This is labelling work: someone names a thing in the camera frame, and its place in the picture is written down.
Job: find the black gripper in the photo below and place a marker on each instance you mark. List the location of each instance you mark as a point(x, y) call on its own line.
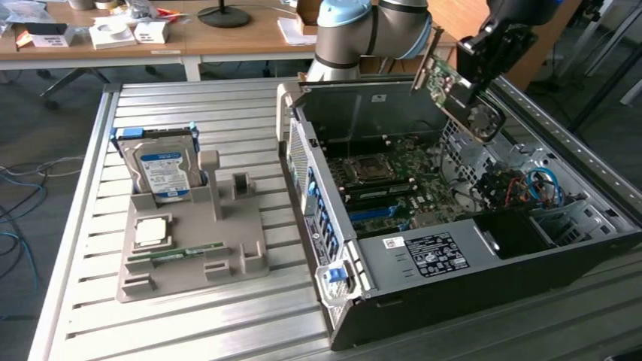
point(497, 49)

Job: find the green graphics card with fan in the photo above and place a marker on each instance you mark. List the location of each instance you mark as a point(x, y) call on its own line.
point(446, 79)

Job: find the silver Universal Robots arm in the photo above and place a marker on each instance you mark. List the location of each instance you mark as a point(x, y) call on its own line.
point(351, 41)

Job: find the wooden cabinet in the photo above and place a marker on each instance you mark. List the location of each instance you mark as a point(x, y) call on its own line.
point(552, 41)

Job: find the green motherboard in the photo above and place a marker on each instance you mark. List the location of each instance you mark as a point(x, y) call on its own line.
point(431, 188)

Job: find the brown cardboard box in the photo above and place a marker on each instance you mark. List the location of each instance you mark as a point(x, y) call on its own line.
point(306, 11)

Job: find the CPU socket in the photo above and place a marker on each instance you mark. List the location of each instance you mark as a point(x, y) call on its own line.
point(369, 165)

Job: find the white paper stack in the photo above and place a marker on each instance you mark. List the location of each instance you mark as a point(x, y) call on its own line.
point(295, 34)

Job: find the silver metal disk bay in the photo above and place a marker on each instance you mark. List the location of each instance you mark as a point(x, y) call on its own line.
point(577, 222)

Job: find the blue expansion slot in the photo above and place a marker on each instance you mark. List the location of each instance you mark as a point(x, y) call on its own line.
point(374, 214)

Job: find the wooden desk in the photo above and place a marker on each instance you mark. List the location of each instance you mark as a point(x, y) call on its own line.
point(226, 45)

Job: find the black round lamp base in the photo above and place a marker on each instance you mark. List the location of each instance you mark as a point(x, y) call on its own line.
point(223, 18)

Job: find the grey power supply unit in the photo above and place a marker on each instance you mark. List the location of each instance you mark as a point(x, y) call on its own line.
point(391, 270)

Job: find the black open PC case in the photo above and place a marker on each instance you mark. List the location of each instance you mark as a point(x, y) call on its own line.
point(451, 301)

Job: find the blue case latch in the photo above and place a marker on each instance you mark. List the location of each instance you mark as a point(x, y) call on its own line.
point(335, 274)

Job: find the small white cardboard box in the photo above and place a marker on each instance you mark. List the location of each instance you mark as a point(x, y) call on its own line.
point(150, 33)

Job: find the hard disk in blue caddy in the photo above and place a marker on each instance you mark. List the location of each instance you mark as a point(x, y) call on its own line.
point(160, 169)

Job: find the beige parts rack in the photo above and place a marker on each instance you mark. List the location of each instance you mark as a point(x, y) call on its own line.
point(191, 233)

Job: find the green RAM stick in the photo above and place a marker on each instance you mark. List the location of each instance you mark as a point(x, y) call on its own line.
point(175, 252)

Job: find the black chair base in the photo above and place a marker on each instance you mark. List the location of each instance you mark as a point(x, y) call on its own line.
point(75, 77)

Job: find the silver CPU chip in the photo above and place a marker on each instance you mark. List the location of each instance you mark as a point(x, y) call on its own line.
point(150, 233)

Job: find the white box with black lid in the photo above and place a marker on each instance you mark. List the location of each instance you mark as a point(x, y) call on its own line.
point(50, 35)

